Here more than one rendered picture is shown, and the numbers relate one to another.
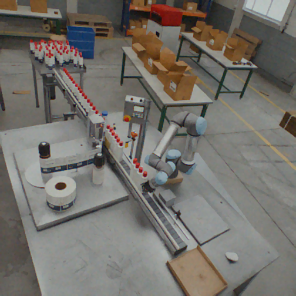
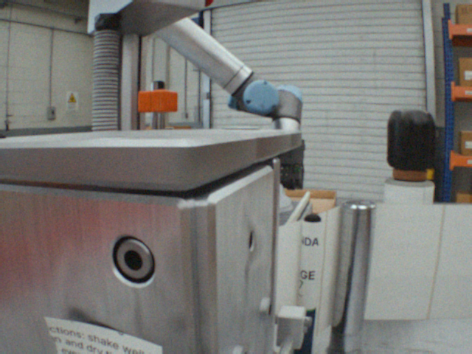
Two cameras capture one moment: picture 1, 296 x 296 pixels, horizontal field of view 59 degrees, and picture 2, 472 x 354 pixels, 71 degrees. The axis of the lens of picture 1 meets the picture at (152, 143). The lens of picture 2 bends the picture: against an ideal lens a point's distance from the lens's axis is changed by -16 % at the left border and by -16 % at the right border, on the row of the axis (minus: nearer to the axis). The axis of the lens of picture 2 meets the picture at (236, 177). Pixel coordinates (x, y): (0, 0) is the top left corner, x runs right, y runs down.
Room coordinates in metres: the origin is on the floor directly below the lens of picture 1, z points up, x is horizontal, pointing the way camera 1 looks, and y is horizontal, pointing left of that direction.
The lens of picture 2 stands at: (1.98, 0.66, 1.15)
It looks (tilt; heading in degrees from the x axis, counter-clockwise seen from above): 8 degrees down; 235
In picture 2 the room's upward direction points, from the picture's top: straight up
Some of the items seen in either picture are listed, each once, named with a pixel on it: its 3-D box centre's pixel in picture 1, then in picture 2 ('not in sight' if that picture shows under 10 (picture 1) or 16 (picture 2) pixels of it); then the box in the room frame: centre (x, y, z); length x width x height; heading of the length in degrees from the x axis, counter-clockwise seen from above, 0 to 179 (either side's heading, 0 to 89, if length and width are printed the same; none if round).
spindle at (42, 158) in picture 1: (45, 158); not in sight; (1.43, 0.76, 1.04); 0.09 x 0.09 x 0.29
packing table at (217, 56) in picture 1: (209, 64); not in sight; (6.42, -0.97, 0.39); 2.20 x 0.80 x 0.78; 28
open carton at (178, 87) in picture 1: (180, 82); not in sight; (3.53, -0.21, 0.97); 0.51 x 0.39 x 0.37; 123
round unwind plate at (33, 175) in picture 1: (46, 172); not in sight; (1.43, 0.76, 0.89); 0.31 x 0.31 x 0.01
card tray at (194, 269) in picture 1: (197, 273); (303, 200); (0.89, -0.44, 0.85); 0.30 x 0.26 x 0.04; 39
